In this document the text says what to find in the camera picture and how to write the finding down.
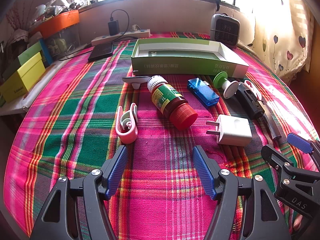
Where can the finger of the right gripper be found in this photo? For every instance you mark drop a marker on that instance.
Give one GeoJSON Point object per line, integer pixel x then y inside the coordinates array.
{"type": "Point", "coordinates": [285, 167]}
{"type": "Point", "coordinates": [306, 146]}

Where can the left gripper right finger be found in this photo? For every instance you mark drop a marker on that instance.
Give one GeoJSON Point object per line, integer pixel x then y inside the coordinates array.
{"type": "Point", "coordinates": [261, 217]}

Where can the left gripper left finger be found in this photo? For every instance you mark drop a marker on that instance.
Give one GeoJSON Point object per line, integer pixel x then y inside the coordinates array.
{"type": "Point", "coordinates": [59, 216]}

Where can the white USB wall charger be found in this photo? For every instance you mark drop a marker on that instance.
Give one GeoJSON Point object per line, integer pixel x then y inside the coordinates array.
{"type": "Point", "coordinates": [231, 130]}

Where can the pink white small gadget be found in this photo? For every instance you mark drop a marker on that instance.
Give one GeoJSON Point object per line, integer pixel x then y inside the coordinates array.
{"type": "Point", "coordinates": [253, 89]}

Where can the blue USB voltage meter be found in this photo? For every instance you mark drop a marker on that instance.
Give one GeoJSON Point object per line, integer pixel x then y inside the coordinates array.
{"type": "Point", "coordinates": [203, 92]}

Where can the pink white cable clip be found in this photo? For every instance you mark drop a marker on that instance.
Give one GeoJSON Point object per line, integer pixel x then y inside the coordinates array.
{"type": "Point", "coordinates": [126, 124]}

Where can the red cap medicine bottle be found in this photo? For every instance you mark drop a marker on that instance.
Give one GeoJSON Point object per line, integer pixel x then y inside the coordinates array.
{"type": "Point", "coordinates": [171, 103]}

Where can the black white round holder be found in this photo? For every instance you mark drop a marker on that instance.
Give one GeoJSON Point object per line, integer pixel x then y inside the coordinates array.
{"type": "Point", "coordinates": [136, 81]}

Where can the person right hand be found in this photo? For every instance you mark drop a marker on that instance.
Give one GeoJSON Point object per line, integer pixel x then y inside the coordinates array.
{"type": "Point", "coordinates": [297, 223]}

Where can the plaid pink green cloth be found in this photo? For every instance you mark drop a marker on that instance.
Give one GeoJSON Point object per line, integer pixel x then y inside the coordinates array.
{"type": "Point", "coordinates": [70, 129]}

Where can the heart pattern curtain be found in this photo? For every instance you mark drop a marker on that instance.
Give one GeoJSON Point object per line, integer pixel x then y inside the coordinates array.
{"type": "Point", "coordinates": [283, 36]}

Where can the green cardboard box tray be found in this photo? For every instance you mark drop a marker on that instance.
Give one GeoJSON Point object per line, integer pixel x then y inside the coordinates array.
{"type": "Point", "coordinates": [158, 56]}

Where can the yellow box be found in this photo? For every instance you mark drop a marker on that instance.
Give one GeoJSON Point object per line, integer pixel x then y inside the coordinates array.
{"type": "Point", "coordinates": [22, 81]}

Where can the grey desktop fan heater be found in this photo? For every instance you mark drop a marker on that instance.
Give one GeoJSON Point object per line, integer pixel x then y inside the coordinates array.
{"type": "Point", "coordinates": [225, 29]}

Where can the blue book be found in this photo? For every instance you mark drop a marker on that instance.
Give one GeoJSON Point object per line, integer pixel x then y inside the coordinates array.
{"type": "Point", "coordinates": [46, 56]}

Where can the green box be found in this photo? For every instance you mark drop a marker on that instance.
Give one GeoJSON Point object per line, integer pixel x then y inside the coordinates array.
{"type": "Point", "coordinates": [23, 58]}

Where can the black window latch hook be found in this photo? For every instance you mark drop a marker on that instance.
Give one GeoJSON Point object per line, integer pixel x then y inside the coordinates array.
{"type": "Point", "coordinates": [217, 4]}

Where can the black smartphone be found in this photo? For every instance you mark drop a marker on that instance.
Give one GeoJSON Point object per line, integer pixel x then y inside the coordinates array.
{"type": "Point", "coordinates": [101, 51]}

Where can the clear glass tank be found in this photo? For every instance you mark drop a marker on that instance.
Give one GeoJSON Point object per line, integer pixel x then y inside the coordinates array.
{"type": "Point", "coordinates": [63, 42]}

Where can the white power strip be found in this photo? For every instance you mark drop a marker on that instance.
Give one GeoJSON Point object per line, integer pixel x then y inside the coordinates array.
{"type": "Point", "coordinates": [144, 33]}

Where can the orange plastic bin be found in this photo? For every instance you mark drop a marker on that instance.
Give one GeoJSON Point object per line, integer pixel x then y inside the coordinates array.
{"type": "Point", "coordinates": [57, 23]}

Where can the white plug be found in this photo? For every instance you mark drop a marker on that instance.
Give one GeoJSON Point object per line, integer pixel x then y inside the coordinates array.
{"type": "Point", "coordinates": [135, 27]}

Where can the black power adapter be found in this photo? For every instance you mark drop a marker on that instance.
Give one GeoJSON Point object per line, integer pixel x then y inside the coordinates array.
{"type": "Point", "coordinates": [113, 27]}

